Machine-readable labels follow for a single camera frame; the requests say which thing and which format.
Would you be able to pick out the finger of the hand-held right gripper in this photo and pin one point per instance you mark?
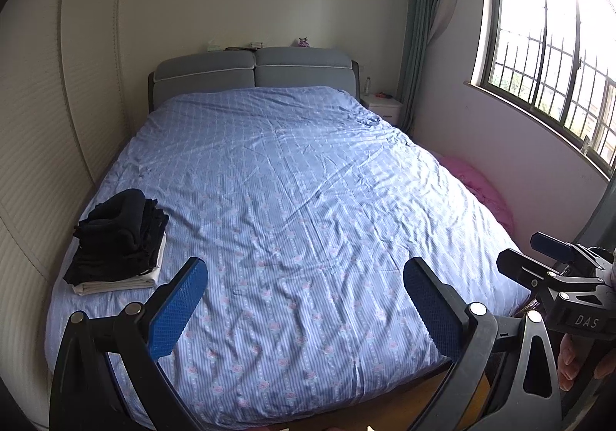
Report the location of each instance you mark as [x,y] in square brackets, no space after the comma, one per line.
[522,265]
[553,245]

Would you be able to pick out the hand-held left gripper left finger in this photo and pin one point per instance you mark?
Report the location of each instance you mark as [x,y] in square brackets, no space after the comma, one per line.
[175,310]

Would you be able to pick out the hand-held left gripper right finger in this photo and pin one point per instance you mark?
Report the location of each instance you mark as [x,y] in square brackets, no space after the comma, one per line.
[433,310]

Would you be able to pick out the dark navy pants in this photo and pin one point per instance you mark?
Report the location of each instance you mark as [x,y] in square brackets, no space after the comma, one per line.
[122,214]

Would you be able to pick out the person's right hand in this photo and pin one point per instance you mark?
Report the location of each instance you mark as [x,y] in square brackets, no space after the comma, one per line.
[572,359]

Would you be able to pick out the folded white cloth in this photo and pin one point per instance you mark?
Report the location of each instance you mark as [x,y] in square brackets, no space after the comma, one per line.
[120,285]

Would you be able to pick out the folded black clothes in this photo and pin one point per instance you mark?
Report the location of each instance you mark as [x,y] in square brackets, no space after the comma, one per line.
[130,262]

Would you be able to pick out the pink blanket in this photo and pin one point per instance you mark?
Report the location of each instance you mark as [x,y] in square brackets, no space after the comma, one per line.
[481,190]

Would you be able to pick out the blue patterned bed cover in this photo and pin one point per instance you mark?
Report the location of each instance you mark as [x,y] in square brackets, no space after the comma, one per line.
[298,200]

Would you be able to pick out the barred window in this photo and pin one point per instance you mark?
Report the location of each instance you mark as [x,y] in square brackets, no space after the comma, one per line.
[544,50]

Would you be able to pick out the white nightstand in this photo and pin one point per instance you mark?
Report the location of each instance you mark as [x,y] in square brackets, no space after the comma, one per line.
[382,109]

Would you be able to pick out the cream slatted wardrobe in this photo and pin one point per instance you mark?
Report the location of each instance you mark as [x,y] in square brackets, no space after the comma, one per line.
[43,123]

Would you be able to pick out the grey upholstered bed headboard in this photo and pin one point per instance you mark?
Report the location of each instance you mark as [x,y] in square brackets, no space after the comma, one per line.
[250,70]

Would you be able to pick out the green curtain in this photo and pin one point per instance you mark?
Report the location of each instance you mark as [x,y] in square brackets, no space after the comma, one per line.
[414,26]

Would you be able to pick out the tissue box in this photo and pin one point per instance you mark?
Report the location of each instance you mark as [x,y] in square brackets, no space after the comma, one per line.
[212,46]

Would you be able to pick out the flat dark item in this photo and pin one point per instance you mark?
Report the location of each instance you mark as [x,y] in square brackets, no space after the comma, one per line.
[238,48]

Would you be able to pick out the small purple toy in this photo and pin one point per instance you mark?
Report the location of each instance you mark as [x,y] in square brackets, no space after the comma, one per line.
[304,42]

